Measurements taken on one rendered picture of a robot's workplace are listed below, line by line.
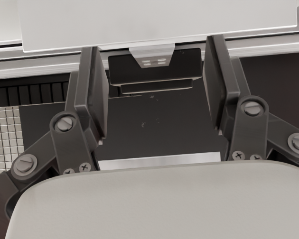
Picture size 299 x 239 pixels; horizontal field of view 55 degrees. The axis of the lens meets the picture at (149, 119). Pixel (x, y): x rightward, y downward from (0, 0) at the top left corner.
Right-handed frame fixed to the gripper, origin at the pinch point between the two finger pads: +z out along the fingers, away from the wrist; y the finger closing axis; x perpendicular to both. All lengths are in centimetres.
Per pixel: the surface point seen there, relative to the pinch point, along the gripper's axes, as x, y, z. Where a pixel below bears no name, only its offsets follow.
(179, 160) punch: -6.6, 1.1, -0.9
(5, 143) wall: -563, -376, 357
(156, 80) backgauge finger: -16.7, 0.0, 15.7
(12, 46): -1.7, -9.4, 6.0
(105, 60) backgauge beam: -18.4, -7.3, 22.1
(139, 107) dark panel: -44, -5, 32
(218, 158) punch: -6.6, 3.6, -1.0
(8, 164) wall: -597, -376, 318
